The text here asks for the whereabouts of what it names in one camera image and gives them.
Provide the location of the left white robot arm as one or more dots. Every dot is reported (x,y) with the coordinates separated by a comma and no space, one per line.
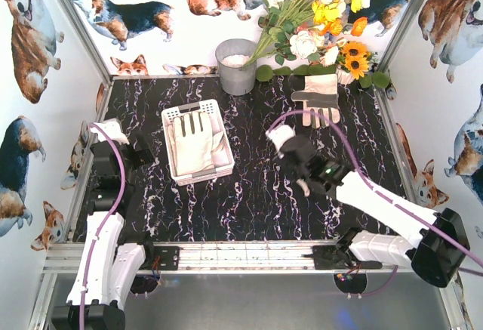
(109,261)

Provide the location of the left black base bracket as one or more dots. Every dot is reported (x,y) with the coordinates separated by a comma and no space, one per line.
(162,258)

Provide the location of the white grey glove back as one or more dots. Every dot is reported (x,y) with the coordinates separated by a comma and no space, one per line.
(320,95)

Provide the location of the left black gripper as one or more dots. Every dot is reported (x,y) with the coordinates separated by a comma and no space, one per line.
(135,152)

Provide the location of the right black base bracket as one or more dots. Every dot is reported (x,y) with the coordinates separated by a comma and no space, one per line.
(329,257)

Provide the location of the aluminium front rail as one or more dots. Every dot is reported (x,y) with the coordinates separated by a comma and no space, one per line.
(210,257)

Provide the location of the grey metal bucket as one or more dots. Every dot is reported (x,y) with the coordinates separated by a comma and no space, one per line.
(236,68)

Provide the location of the white plastic storage basket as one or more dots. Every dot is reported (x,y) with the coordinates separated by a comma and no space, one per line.
(223,160)

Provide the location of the black base bracket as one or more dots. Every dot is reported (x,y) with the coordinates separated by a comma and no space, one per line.
(162,258)
(329,257)

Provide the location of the artificial flower bouquet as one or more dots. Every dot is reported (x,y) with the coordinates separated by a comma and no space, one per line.
(325,34)

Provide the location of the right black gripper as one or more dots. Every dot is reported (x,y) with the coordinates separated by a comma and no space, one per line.
(296,164)

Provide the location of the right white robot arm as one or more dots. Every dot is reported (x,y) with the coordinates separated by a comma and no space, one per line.
(433,244)

